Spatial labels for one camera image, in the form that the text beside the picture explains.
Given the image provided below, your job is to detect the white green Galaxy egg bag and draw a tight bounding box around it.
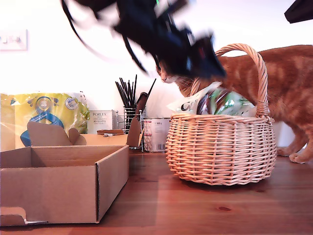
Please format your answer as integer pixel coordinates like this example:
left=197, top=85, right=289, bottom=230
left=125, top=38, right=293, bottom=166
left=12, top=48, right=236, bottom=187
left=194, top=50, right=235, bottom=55
left=167, top=82, right=269, bottom=117

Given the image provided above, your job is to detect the brown cardboard box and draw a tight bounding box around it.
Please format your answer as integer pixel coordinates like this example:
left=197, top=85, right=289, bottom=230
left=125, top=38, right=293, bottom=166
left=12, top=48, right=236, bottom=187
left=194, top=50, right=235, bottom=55
left=0, top=116, right=143, bottom=227

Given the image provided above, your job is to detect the white Porlex box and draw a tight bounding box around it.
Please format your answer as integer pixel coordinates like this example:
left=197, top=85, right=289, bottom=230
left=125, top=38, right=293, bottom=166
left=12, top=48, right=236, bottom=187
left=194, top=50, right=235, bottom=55
left=89, top=110, right=117, bottom=135

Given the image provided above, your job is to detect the tin can with white label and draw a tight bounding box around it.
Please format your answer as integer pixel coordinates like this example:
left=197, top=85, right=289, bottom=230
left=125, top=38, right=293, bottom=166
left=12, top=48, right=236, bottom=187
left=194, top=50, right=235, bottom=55
left=142, top=117, right=171, bottom=153

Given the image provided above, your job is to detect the brown-handled knife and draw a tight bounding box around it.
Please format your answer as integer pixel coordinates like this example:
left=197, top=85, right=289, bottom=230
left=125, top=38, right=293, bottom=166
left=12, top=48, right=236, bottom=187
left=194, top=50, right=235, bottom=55
left=133, top=92, right=149, bottom=120

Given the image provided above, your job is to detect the white wall switch plate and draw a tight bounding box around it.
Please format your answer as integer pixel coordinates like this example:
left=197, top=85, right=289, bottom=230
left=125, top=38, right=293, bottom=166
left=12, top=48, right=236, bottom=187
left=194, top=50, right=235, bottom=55
left=0, top=29, right=28, bottom=51

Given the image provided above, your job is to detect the chrome wire utensil holder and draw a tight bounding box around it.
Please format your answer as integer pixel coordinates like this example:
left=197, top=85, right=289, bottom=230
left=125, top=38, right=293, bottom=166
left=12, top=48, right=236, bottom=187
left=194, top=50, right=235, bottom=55
left=118, top=106, right=147, bottom=150

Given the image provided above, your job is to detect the woven wicker basket with handle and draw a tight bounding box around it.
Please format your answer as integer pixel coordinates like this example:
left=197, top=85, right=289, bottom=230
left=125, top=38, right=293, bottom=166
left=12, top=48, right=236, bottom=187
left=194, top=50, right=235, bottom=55
left=165, top=43, right=278, bottom=186

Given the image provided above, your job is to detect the black chopstick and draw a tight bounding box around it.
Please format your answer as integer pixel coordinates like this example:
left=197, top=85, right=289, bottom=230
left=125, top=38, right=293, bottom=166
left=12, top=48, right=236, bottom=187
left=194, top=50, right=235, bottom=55
left=146, top=78, right=157, bottom=97
left=133, top=74, right=138, bottom=106
left=115, top=81, right=126, bottom=108
left=119, top=77, right=131, bottom=107

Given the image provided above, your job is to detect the yellow plastic package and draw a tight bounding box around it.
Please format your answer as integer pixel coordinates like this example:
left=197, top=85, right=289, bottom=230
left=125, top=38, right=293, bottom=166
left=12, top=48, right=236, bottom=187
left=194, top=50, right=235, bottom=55
left=0, top=92, right=90, bottom=151

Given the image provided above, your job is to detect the orange tabby cat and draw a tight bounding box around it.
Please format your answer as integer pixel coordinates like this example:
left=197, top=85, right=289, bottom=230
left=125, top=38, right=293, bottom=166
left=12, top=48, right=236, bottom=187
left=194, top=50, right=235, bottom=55
left=156, top=45, right=313, bottom=164

